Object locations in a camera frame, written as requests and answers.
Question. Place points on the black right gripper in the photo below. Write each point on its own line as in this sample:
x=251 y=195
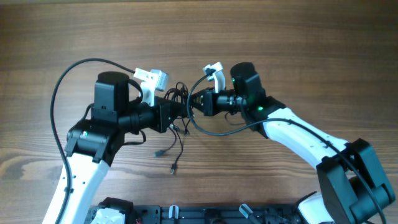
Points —
x=209 y=107

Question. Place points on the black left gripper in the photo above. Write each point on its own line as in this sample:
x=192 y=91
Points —
x=163 y=116

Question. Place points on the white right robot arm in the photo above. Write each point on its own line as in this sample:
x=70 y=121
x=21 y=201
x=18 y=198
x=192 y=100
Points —
x=353 y=184

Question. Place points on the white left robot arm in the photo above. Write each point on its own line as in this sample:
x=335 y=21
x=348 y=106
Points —
x=120 y=106

